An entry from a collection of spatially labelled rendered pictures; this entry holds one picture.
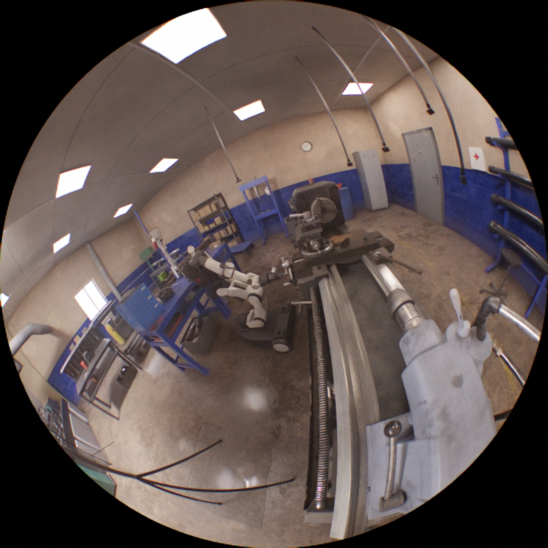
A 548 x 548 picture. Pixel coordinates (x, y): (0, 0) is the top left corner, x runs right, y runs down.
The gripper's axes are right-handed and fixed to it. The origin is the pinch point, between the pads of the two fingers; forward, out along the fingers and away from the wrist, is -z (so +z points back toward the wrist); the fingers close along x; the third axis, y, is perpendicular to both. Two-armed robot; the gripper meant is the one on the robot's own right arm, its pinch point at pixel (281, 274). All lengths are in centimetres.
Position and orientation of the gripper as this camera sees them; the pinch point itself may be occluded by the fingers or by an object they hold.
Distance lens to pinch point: 131.6
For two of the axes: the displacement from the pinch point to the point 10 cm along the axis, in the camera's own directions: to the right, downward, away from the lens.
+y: 2.1, 9.6, -1.7
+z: -9.3, 2.5, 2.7
